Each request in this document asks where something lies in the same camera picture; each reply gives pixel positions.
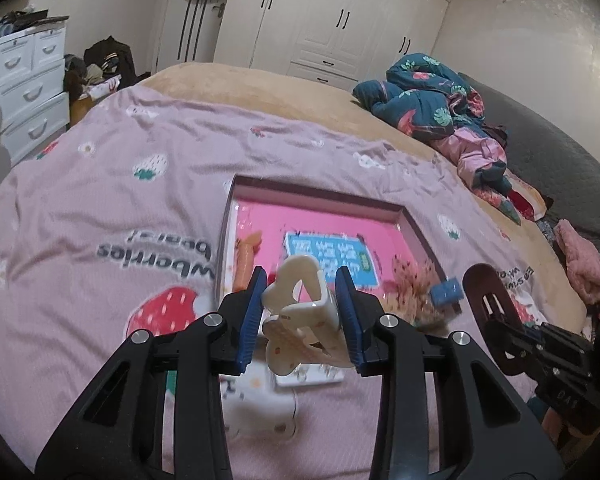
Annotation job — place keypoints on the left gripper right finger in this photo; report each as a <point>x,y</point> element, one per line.
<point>446,411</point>

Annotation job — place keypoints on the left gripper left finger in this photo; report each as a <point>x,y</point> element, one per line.
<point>154,410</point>

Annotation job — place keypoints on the blue hair claw clip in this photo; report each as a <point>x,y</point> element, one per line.
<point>447,292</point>

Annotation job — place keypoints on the beige polka dot bow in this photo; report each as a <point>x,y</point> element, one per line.
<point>407,294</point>

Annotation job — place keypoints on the white cream claw clip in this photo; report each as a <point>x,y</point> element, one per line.
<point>304,326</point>

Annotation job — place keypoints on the maroon long hair clip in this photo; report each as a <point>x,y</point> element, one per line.
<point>501,329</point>

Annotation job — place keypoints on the pink fluffy garment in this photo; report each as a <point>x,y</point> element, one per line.
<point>582,262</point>

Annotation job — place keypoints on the earring card in packet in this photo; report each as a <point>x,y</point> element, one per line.
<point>309,376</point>

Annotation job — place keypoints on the pink strawberry print sheet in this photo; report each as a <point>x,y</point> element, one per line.
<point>118,227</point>

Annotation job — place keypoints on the pink book with blue label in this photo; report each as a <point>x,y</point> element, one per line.
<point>365,244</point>

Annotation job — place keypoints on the shallow dark cardboard box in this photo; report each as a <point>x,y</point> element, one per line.
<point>296,195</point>

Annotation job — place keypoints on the teal pink floral quilt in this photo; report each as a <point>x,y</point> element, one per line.
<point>425,100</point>

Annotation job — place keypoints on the white drawer chest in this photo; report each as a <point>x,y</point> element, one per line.
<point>33,101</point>

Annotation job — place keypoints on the black bag on floor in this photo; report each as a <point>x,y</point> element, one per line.
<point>112,57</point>

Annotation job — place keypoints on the tan bed blanket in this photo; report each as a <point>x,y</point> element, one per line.
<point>335,110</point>

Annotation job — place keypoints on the white built-in wardrobe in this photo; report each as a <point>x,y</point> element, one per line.
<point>334,42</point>

